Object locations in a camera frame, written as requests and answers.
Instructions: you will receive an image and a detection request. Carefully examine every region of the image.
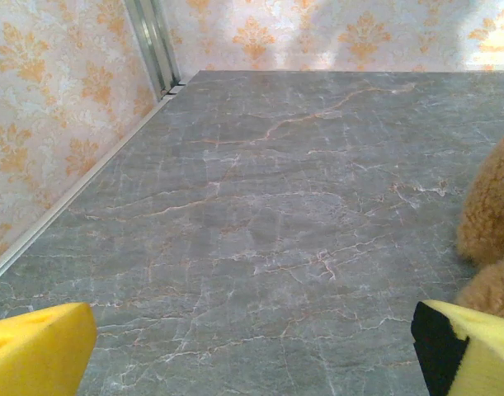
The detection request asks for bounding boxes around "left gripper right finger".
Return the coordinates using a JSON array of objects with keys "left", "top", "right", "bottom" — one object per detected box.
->
[{"left": 411, "top": 299, "right": 504, "bottom": 396}]

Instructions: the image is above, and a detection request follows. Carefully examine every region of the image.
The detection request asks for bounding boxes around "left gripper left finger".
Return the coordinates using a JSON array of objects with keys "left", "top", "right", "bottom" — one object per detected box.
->
[{"left": 0, "top": 302, "right": 98, "bottom": 396}]

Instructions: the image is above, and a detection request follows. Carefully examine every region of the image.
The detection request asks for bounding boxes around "aluminium table edge rail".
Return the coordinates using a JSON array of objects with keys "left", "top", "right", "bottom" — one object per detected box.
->
[{"left": 0, "top": 92, "right": 174, "bottom": 290}]

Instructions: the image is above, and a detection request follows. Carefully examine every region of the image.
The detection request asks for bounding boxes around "brown teddy bear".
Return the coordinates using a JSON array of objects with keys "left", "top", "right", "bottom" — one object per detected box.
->
[{"left": 455, "top": 130, "right": 504, "bottom": 321}]

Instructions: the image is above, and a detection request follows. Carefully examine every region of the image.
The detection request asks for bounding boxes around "aluminium frame post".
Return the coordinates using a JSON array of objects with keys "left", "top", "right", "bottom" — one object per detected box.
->
[{"left": 125, "top": 0, "right": 183, "bottom": 100}]

